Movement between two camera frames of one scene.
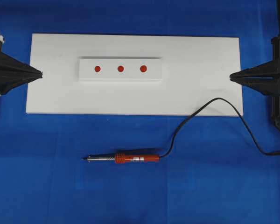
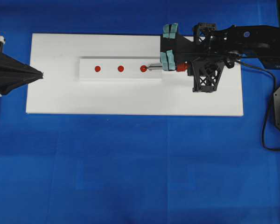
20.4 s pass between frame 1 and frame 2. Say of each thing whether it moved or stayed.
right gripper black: moved
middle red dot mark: stayed
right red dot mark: stayed
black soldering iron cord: moved
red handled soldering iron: moved
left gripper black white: stayed
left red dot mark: stayed
